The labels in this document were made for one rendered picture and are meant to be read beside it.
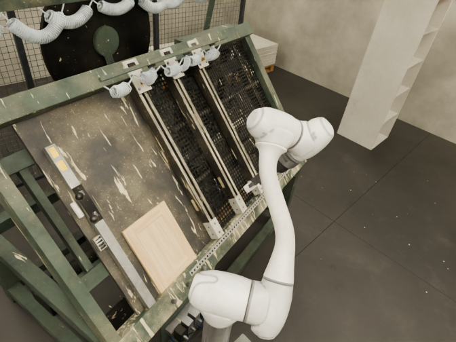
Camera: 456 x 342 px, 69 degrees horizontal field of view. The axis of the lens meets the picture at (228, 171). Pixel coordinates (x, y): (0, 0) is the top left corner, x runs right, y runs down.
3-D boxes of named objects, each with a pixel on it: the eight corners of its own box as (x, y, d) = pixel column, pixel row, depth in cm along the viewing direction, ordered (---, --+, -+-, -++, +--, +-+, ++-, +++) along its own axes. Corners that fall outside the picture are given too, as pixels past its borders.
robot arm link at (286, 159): (281, 142, 116) (270, 151, 120) (296, 164, 114) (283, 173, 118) (294, 138, 122) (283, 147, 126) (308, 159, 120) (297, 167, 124)
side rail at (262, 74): (288, 156, 309) (298, 153, 301) (235, 43, 284) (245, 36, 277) (292, 152, 314) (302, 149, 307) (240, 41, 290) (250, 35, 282)
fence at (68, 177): (145, 308, 176) (149, 309, 173) (41, 150, 155) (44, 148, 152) (152, 300, 179) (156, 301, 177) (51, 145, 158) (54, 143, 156)
